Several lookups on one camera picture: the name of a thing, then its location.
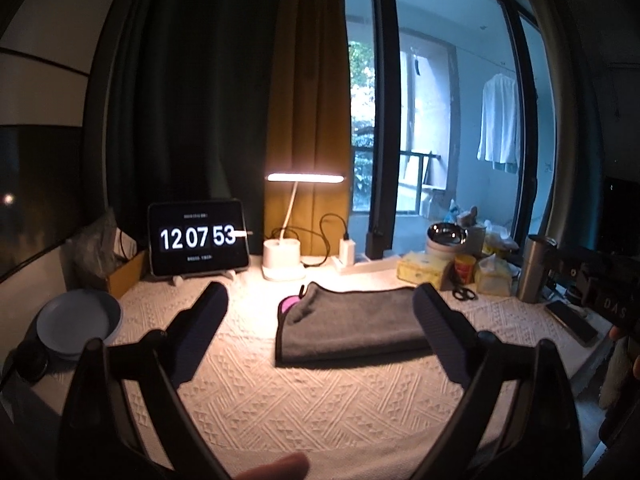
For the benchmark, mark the white round container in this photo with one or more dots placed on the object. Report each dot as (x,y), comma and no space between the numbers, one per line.
(442,251)

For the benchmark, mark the white charger plug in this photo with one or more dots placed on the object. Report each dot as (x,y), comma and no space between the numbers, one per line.
(346,250)

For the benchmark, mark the white textured tablecloth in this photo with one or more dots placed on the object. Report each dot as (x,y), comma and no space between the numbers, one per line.
(310,410)

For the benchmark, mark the black sliding door frame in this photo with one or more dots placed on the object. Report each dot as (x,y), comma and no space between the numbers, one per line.
(382,110)

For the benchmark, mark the orange small jar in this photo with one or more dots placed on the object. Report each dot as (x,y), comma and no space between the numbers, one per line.
(464,269)

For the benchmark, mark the smartphone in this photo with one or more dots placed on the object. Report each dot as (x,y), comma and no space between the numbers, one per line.
(571,322)

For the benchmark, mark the tablet with clock display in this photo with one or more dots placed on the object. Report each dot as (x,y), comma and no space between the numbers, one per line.
(199,237)

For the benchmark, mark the white power strip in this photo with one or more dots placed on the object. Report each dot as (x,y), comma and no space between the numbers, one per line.
(367,266)

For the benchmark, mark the grey towel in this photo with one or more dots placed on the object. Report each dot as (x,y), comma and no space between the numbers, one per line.
(350,325)

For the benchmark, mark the white hanging shirt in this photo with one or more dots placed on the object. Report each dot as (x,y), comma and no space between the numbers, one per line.
(499,120)

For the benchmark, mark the yellow tissue box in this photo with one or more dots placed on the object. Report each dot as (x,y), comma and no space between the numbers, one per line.
(422,270)

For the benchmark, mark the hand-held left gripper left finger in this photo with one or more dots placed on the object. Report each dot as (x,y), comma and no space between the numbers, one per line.
(200,332)

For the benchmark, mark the white tablet stand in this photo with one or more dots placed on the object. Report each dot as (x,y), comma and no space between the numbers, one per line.
(200,275)

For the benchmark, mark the person's right hand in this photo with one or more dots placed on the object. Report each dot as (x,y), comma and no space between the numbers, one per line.
(617,334)

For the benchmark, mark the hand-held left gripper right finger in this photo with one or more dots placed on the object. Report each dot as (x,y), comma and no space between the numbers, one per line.
(440,332)

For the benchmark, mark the yellow curtain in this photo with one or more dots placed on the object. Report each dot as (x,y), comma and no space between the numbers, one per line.
(310,85)

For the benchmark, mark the person's left hand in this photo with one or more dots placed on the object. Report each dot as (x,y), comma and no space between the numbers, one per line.
(272,467)

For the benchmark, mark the white desk lamp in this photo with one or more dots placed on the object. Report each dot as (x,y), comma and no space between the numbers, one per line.
(284,260)

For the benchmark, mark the blue plate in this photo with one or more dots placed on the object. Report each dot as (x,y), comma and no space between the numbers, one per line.
(77,322)

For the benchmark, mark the yellow plastic bag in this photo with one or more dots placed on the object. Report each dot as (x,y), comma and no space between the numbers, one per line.
(500,240)

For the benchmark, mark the steel tumbler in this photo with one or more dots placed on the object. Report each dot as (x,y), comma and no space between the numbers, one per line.
(534,270)

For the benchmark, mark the cardboard box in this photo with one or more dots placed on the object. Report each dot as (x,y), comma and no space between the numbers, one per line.
(127,275)

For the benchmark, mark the steel bowl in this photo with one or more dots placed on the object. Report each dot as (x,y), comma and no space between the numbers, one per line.
(446,233)

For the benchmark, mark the pink cloth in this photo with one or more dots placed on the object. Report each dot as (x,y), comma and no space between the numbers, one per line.
(287,307)

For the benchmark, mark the yellow tissue pack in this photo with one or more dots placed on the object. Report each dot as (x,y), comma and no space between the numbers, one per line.
(492,277)

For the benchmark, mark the black scissors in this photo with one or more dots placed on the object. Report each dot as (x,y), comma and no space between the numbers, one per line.
(464,291)

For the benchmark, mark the dark green curtain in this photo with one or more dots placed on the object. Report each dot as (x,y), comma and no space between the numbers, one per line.
(195,85)

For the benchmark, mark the dark screen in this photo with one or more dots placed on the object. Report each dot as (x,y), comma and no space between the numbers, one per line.
(35,195)

